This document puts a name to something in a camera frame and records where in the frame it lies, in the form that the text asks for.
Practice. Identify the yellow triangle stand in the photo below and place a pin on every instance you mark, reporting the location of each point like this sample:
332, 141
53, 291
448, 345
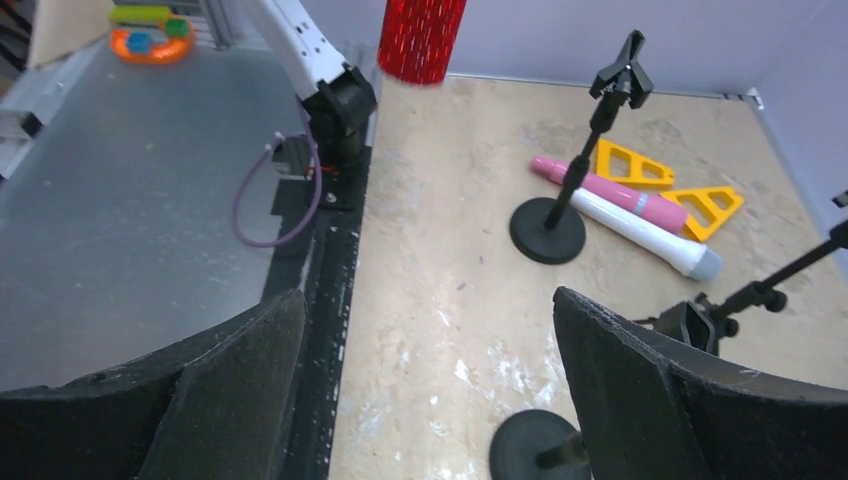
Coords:
629, 168
709, 208

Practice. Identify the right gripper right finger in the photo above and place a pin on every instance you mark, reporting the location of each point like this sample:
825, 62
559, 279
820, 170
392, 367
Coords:
651, 407

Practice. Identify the round-base mic stand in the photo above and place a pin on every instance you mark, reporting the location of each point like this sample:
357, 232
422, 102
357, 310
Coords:
548, 230
538, 444

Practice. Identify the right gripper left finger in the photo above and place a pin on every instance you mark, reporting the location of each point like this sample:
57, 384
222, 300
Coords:
216, 405

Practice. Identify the orange ring toy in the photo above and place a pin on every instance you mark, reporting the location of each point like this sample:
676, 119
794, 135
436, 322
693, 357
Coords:
150, 34

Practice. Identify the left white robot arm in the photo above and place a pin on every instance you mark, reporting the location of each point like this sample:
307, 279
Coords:
334, 93

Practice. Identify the black tripod mic stand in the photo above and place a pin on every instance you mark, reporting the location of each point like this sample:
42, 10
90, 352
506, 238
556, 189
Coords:
702, 324

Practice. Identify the yellow triangle stand far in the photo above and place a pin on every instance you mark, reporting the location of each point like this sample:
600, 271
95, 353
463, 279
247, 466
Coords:
709, 208

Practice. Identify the yellow triangle stand near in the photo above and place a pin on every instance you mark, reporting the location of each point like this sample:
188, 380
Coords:
629, 168

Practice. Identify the white microphone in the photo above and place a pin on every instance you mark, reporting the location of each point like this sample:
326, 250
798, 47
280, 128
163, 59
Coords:
693, 260

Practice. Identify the pink microphone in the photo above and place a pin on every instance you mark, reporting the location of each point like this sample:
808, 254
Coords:
655, 209

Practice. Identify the red glitter microphone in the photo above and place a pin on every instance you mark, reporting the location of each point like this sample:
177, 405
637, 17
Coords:
417, 39

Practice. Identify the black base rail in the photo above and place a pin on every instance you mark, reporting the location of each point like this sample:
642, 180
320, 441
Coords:
321, 262

